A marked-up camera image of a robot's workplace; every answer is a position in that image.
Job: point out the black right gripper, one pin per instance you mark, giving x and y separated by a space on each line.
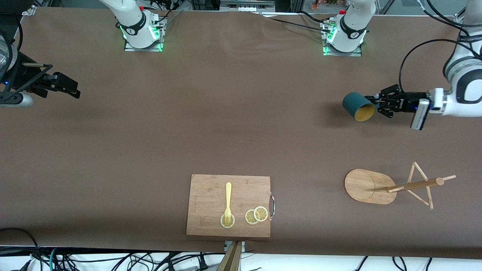
23 77

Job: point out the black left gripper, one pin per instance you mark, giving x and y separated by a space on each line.
406 101

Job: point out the teal cup yellow inside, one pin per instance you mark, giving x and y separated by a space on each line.
354 103

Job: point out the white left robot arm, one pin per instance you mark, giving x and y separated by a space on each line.
457 64

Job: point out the wooden mug rack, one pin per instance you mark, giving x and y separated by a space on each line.
361 186

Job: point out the colourful background object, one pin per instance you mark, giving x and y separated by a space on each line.
324 4

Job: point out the lemon slice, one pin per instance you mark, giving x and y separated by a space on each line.
249 217
232 222
261 213

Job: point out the yellow plastic fork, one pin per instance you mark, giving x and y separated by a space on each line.
228 195

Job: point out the wooden cutting board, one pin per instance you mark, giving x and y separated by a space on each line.
207 195

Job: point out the black power plug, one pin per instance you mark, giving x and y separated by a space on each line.
203 265

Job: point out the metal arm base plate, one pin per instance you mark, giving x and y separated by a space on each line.
354 54
150 49

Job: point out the small metal bracket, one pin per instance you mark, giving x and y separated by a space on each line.
243 246

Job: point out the wooden post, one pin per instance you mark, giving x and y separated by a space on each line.
229 259

